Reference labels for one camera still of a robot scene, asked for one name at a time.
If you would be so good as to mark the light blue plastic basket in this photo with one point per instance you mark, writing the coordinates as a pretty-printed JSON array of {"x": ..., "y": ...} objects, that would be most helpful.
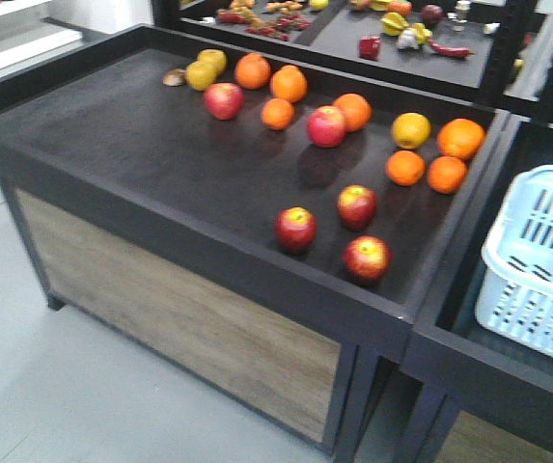
[{"x": 516, "y": 296}]

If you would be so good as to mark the black wooden fruit display table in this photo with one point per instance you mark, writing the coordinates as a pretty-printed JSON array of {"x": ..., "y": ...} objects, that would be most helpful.
[{"x": 150, "y": 215}]

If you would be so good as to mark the red apple front left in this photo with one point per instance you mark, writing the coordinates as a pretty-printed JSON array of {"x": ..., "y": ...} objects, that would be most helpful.
[{"x": 295, "y": 229}]

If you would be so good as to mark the red apple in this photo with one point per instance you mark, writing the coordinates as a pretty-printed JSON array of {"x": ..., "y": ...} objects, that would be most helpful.
[
  {"x": 356, "y": 206},
  {"x": 326, "y": 126},
  {"x": 223, "y": 100},
  {"x": 366, "y": 259},
  {"x": 295, "y": 229}
]

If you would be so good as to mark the red apple front middle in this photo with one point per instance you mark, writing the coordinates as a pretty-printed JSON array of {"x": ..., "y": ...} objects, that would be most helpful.
[{"x": 356, "y": 206}]

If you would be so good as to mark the red apple front right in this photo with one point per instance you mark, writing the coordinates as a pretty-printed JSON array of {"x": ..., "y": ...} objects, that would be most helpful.
[{"x": 366, "y": 259}]

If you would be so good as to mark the red apple back centre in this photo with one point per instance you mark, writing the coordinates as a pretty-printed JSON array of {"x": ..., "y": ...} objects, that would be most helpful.
[{"x": 326, "y": 126}]

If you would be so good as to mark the small orange centre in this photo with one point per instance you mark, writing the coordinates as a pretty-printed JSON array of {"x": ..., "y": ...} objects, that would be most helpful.
[{"x": 277, "y": 113}]

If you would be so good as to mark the red apple back left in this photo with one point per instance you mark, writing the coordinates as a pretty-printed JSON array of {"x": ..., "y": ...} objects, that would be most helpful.
[{"x": 223, "y": 100}]

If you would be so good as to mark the small orange right pair left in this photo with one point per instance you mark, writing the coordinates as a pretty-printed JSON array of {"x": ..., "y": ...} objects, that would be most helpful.
[{"x": 405, "y": 167}]

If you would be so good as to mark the small orange pair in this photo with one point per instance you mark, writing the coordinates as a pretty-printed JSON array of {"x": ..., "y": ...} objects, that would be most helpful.
[
  {"x": 446, "y": 174},
  {"x": 405, "y": 167}
]

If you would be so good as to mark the large orange behind apple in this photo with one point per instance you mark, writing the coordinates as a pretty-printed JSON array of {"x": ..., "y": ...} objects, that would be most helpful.
[{"x": 356, "y": 110}]

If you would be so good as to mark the knobbed orange right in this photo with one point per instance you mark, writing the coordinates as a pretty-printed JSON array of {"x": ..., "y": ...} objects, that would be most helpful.
[{"x": 289, "y": 83}]

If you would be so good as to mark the knobbed orange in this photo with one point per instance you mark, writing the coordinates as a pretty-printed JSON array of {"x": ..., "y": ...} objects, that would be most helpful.
[
  {"x": 289, "y": 83},
  {"x": 252, "y": 71}
]

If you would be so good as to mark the knobbed orange left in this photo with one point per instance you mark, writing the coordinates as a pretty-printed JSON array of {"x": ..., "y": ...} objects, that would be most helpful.
[{"x": 252, "y": 71}]

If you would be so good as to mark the yellow round citrus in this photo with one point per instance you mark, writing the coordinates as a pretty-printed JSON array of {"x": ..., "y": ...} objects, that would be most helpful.
[{"x": 410, "y": 130}]

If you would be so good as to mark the yellow pear front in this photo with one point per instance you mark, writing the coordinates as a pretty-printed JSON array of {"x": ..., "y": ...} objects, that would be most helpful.
[{"x": 199, "y": 75}]

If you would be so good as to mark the yellow pear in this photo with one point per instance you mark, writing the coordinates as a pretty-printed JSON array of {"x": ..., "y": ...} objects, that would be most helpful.
[
  {"x": 199, "y": 75},
  {"x": 216, "y": 57}
]

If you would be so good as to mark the yellow pear rear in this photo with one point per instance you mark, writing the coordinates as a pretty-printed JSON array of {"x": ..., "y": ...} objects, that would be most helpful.
[{"x": 216, "y": 57}]

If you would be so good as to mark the cherry tomato vines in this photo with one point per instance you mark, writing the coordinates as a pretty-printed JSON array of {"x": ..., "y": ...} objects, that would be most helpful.
[{"x": 282, "y": 18}]

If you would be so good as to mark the large orange far right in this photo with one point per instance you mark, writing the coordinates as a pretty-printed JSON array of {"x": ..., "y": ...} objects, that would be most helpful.
[{"x": 460, "y": 138}]

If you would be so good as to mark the red bell pepper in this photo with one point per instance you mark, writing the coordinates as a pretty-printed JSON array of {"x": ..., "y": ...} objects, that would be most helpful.
[{"x": 369, "y": 47}]

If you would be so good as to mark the garlic bulb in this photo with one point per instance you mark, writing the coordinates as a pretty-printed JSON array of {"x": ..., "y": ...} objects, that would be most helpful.
[{"x": 407, "y": 40}]

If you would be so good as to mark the yellow starfruit large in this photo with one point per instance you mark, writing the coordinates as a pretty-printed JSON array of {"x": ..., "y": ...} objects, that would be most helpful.
[{"x": 393, "y": 24}]

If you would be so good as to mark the yellow starfruit small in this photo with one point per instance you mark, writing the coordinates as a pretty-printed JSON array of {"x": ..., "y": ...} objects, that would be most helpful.
[{"x": 422, "y": 33}]

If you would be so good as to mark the red chili pepper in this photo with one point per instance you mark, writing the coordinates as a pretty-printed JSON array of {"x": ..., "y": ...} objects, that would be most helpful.
[{"x": 450, "y": 51}]

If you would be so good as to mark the black rear display tray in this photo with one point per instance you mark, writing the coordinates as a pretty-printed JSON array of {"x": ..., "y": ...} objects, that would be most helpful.
[{"x": 332, "y": 42}]

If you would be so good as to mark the dark purple plum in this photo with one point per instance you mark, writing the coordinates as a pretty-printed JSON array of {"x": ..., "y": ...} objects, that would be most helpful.
[{"x": 431, "y": 15}]

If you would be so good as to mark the white store shelving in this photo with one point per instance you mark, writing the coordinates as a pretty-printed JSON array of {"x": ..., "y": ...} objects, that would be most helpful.
[{"x": 28, "y": 33}]

